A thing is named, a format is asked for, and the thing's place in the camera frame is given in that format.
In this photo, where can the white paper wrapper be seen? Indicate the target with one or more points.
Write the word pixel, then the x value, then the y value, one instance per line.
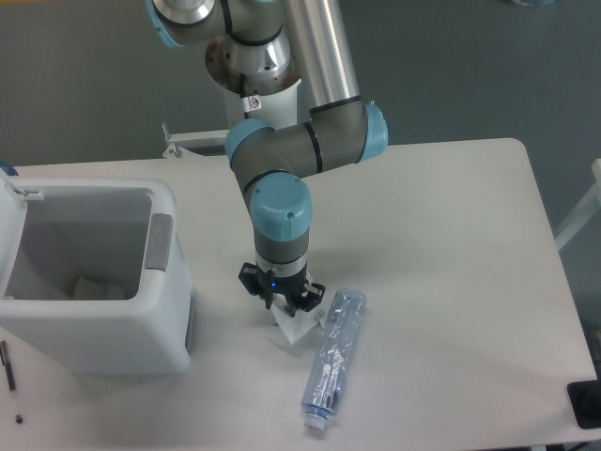
pixel 286 331

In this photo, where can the crushed clear plastic bottle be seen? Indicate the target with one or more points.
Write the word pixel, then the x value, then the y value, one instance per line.
pixel 325 386

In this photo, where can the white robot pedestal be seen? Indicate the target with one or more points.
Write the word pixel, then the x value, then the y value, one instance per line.
pixel 256 80

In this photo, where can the white metal frame right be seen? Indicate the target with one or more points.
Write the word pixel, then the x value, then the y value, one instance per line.
pixel 580 215

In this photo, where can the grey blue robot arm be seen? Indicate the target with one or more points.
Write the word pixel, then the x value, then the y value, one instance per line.
pixel 335 127

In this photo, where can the black pen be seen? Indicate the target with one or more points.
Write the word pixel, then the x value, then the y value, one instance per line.
pixel 12 387

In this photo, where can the black device at table edge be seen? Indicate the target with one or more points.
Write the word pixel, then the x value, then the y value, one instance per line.
pixel 585 401

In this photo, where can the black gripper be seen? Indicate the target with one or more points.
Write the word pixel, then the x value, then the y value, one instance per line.
pixel 299 294

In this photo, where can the white open trash can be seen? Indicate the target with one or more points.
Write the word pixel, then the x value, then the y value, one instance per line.
pixel 93 274

